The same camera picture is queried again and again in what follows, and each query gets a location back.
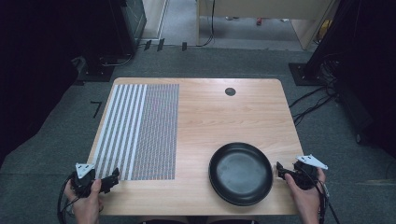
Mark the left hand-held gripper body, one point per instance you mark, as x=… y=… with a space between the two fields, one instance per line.
x=82 y=183

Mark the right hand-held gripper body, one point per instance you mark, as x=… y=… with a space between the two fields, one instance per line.
x=306 y=175

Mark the striped grey white placemat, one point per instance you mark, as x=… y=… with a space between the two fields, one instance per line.
x=155 y=130

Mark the person's right hand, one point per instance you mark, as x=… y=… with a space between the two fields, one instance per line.
x=306 y=202

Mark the round dark table grommet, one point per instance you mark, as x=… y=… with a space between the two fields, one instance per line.
x=230 y=91

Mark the black stand base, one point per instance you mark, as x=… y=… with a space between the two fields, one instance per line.
x=96 y=73

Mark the black curtain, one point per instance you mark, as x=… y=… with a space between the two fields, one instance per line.
x=367 y=62
x=37 y=62

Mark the light wooden desk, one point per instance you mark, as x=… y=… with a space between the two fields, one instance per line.
x=264 y=7

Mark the person's left hand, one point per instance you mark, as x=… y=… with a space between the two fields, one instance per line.
x=87 y=208

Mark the dark cabinet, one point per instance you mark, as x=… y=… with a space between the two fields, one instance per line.
x=134 y=18

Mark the yellow thing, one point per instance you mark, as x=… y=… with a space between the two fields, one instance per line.
x=325 y=27

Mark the black stand base plate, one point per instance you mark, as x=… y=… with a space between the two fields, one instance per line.
x=300 y=74

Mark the small red thing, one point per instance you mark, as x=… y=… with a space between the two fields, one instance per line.
x=258 y=21

